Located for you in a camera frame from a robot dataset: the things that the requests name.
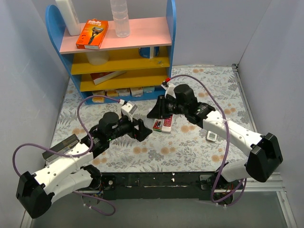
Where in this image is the black flat bar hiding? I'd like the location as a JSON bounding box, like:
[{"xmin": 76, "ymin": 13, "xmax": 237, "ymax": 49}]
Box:
[{"xmin": 42, "ymin": 134, "xmax": 79, "ymax": 162}]

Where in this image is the clear plastic water bottle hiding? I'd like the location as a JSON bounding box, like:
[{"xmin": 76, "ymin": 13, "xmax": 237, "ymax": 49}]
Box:
[{"xmin": 110, "ymin": 0, "xmax": 130, "ymax": 38}]

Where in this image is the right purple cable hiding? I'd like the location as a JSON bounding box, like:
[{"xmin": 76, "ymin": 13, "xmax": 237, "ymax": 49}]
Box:
[{"xmin": 170, "ymin": 75, "xmax": 247, "ymax": 207}]

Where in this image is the yellow sponge pack left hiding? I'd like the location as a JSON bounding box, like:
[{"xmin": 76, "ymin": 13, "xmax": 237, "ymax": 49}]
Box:
[{"xmin": 92, "ymin": 91, "xmax": 105, "ymax": 103}]

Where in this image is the white bottle on shelf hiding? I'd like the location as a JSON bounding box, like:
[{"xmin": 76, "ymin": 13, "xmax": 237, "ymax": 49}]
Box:
[{"xmin": 55, "ymin": 0, "xmax": 81, "ymax": 36}]

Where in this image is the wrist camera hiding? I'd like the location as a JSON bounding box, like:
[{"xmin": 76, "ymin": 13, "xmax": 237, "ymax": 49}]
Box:
[
  {"xmin": 161, "ymin": 78, "xmax": 176, "ymax": 99},
  {"xmin": 119, "ymin": 99, "xmax": 137, "ymax": 122}
]

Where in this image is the orange razor box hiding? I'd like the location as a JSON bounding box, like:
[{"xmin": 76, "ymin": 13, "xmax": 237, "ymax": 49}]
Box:
[{"xmin": 76, "ymin": 19, "xmax": 109, "ymax": 50}]

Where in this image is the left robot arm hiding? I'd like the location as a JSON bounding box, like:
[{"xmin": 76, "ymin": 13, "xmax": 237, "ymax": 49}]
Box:
[{"xmin": 16, "ymin": 112, "xmax": 152, "ymax": 219}]

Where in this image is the white cup on shelf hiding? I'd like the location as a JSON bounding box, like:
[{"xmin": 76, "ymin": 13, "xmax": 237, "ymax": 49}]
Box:
[{"xmin": 86, "ymin": 51, "xmax": 110, "ymax": 66}]

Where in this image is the red white remote control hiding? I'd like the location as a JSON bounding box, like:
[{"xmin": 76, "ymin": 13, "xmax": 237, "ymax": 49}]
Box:
[{"xmin": 161, "ymin": 115, "xmax": 173, "ymax": 133}]

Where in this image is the grey white remote control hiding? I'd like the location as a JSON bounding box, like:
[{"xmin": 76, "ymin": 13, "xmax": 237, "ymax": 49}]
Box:
[{"xmin": 206, "ymin": 131, "xmax": 218, "ymax": 142}]

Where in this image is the floral table mat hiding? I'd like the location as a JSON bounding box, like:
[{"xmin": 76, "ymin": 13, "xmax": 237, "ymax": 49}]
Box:
[{"xmin": 52, "ymin": 66, "xmax": 255, "ymax": 172}]

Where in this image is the blue shelf unit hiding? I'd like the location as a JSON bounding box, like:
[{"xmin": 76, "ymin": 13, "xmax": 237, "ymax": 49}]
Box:
[{"xmin": 45, "ymin": 0, "xmax": 176, "ymax": 105}]

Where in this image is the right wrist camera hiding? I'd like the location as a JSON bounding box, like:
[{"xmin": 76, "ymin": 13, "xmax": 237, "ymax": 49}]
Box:
[{"xmin": 161, "ymin": 78, "xmax": 176, "ymax": 99}]

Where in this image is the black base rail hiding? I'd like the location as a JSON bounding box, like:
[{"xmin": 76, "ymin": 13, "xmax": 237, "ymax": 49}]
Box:
[{"xmin": 100, "ymin": 171, "xmax": 215, "ymax": 200}]

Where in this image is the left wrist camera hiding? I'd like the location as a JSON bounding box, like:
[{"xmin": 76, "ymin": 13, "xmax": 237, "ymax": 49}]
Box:
[{"xmin": 119, "ymin": 99, "xmax": 137, "ymax": 122}]

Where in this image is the cluster of batteries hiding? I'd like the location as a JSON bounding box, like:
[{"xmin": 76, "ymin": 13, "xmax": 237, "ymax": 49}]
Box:
[{"xmin": 152, "ymin": 119, "xmax": 162, "ymax": 132}]

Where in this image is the blue white carton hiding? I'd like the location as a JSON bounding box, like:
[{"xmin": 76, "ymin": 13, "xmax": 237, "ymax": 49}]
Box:
[{"xmin": 139, "ymin": 46, "xmax": 160, "ymax": 59}]

